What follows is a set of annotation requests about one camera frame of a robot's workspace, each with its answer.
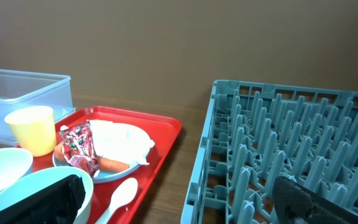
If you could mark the white plastic spoon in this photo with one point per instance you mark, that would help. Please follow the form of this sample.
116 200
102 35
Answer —
122 196

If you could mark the red snack wrapper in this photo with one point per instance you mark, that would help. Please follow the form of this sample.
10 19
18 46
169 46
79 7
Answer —
78 149

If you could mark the grey dishwasher rack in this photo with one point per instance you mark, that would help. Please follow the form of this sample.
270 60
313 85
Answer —
255 132

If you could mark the white tissue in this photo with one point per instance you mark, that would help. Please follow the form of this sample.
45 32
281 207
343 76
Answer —
121 142

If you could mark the yellow plastic cup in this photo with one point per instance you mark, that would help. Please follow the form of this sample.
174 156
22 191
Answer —
34 129

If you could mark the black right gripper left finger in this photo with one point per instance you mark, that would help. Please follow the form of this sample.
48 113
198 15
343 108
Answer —
57 201

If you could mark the green bowl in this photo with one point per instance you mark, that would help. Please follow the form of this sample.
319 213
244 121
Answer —
34 182

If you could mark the light blue plate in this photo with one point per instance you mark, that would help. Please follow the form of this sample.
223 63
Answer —
110 175

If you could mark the clear plastic waste bin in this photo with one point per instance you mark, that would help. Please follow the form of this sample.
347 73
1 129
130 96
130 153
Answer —
19 89

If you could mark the orange carrot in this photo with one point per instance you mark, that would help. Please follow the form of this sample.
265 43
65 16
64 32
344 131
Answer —
106 164

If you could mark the light blue bowl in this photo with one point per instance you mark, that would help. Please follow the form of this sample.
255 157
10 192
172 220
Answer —
14 164

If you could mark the red plastic tray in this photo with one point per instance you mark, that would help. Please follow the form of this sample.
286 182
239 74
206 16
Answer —
162 130

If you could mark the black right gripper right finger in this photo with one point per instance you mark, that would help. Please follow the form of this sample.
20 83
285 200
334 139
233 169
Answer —
294 203

